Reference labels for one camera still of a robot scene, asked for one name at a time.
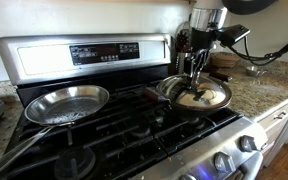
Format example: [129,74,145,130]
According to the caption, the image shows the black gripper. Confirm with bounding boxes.
[190,29,219,88]

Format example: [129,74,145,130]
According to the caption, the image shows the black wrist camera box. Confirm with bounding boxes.
[217,24,250,47]

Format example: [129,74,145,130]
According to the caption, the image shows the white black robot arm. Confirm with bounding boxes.
[189,0,275,87]

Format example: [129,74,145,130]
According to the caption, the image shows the white cabinet drawers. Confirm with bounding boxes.
[260,103,288,167]

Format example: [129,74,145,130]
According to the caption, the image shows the stainless steel gas stove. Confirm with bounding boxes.
[0,34,267,180]

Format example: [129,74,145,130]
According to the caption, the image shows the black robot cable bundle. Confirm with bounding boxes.
[227,9,288,67]

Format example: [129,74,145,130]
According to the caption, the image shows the silver stove knob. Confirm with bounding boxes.
[179,174,196,180]
[240,135,257,152]
[214,152,236,173]

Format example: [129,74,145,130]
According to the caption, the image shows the oven door handle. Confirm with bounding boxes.
[229,152,263,180]

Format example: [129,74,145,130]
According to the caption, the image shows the small steel bowl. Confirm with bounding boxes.
[246,66,266,77]

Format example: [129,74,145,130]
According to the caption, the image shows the silver drawer pull handle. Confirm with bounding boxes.
[273,111,286,120]

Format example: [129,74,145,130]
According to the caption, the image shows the dark wok pan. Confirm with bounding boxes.
[142,74,232,120]

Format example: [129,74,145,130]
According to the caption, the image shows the stainless steel frying pan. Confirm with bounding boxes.
[0,85,110,173]

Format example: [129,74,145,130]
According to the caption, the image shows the perforated steel utensil holder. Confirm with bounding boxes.
[175,52,191,74]

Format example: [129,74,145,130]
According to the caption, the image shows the wooden round board stack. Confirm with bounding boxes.
[211,52,239,68]

